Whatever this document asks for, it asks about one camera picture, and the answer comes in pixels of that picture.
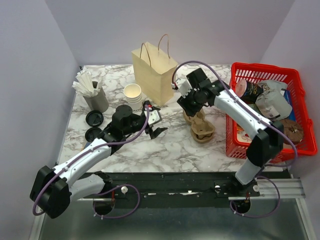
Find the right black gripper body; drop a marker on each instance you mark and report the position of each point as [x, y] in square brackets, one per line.
[192, 103]

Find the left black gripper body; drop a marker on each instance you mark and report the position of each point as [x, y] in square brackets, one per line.
[148, 128]

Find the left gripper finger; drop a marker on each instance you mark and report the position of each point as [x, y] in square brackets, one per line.
[146, 105]
[155, 133]

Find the brown paper bag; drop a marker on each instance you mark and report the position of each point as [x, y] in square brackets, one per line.
[154, 71]

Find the brown cardboard cup carrier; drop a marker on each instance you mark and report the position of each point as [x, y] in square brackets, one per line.
[199, 117]

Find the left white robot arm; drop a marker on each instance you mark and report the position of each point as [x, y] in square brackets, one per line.
[54, 188]

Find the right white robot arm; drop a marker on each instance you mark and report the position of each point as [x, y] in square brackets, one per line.
[267, 140]

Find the stack of white paper cups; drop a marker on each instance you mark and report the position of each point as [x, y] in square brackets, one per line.
[133, 96]

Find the stack of cardboard cup carriers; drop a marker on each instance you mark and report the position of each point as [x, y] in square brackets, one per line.
[202, 131]

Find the grey straw holder cup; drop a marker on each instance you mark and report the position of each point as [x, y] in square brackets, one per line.
[98, 102]

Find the dark printed cup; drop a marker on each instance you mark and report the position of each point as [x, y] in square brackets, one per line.
[248, 91]

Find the red white snack packet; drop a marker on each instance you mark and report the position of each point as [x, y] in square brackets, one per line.
[242, 136]

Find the green melon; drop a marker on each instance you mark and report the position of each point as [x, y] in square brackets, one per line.
[254, 108]

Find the blue orange packet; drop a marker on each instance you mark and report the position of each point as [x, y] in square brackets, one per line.
[86, 145]

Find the white wrapped straws bundle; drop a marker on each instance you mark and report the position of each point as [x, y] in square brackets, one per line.
[85, 85]

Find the grey plastic bag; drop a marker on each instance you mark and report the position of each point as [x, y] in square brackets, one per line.
[272, 103]

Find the blue box in basket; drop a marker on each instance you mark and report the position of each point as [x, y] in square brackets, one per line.
[287, 96]

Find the brown lidded tub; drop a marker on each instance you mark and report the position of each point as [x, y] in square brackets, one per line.
[293, 130]

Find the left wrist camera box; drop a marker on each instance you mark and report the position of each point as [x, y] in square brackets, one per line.
[154, 117]

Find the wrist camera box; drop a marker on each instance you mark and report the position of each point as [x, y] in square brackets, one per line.
[183, 86]
[154, 117]

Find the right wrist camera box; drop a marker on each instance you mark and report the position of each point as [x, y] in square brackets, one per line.
[183, 86]

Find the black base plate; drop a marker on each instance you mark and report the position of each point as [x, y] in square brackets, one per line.
[170, 190]

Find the aluminium rail frame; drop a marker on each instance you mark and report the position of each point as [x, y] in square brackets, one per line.
[278, 213]

